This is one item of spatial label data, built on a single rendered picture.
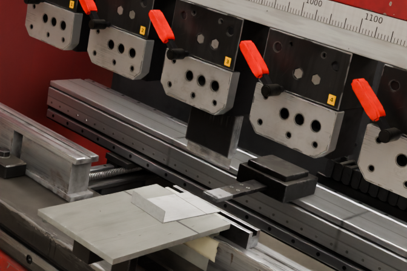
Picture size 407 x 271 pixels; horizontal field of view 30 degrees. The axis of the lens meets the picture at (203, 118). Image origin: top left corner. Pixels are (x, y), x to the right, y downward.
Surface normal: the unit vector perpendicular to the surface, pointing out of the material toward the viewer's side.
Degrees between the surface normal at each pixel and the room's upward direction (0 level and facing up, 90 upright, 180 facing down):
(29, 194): 0
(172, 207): 0
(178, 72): 90
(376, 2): 90
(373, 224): 0
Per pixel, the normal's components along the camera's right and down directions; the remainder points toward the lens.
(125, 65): -0.66, 0.09
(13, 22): 0.73, 0.32
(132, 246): 0.18, -0.94
